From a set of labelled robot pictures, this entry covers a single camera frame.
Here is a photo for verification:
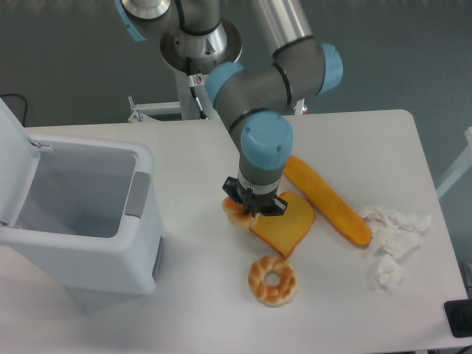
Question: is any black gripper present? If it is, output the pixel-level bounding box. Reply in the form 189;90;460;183
222;176;288;216

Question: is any round knotted bread roll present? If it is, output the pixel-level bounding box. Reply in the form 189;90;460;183
222;197;259;229

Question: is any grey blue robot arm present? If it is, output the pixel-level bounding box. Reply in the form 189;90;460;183
114;1;343;216

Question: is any yellow toast bread slice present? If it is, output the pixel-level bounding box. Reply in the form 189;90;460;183
249;192;316;259

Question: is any long orange baguette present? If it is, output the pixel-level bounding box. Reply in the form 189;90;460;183
284;156;372;247

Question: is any large crumpled white tissue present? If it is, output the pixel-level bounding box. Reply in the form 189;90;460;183
358;204;432;259

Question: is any small crumpled white tissue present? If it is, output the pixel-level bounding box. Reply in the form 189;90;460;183
376;254;403;292

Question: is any white open trash bin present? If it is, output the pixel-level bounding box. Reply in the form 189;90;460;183
1;105;165;296

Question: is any black device at table edge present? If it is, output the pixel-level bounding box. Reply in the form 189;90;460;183
444;299;472;338

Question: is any braided ring bread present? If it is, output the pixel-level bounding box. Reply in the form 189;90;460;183
248;255;298;308

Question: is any white frame at right edge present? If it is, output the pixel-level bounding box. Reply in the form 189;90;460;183
436;127;471;198

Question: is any black cable on floor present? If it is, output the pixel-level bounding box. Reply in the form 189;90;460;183
0;92;29;128

